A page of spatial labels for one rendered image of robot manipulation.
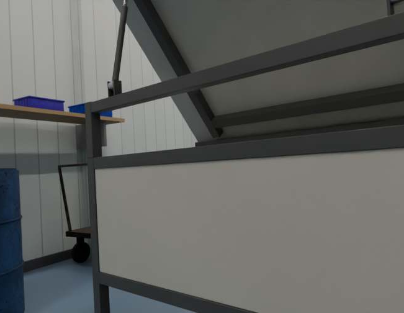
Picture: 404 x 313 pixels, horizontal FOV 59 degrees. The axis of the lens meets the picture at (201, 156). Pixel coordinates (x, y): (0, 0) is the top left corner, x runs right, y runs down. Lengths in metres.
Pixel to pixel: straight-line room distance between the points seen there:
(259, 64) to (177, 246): 0.53
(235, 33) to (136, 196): 0.65
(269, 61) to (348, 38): 0.17
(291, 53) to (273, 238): 0.40
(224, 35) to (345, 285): 0.92
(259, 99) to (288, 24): 0.33
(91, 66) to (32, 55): 0.56
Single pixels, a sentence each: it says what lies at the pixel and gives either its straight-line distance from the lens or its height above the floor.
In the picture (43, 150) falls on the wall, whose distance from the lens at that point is 3.32.
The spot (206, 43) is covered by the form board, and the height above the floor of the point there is 1.21.
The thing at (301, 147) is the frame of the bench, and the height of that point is 0.78.
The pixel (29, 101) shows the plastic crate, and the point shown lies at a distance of 2.87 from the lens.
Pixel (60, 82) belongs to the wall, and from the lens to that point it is 3.53.
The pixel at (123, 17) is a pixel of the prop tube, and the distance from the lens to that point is 1.36.
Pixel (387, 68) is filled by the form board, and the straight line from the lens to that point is 1.25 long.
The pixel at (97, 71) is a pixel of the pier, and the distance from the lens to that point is 3.74.
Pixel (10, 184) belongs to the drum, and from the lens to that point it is 2.13.
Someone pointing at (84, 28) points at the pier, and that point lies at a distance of 3.76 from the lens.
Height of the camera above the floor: 0.75
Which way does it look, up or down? 2 degrees up
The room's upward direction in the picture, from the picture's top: 3 degrees counter-clockwise
